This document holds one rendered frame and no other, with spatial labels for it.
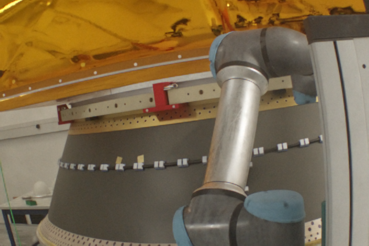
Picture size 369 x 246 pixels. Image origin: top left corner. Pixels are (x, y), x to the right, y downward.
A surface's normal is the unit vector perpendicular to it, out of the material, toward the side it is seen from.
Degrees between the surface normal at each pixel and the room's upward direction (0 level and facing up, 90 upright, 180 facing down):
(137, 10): 85
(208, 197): 52
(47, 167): 90
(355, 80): 90
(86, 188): 62
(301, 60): 119
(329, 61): 90
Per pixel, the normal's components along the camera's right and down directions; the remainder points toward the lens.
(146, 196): -0.49, -0.38
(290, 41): 0.15, -0.31
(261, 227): -0.58, 0.07
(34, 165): -0.21, 0.06
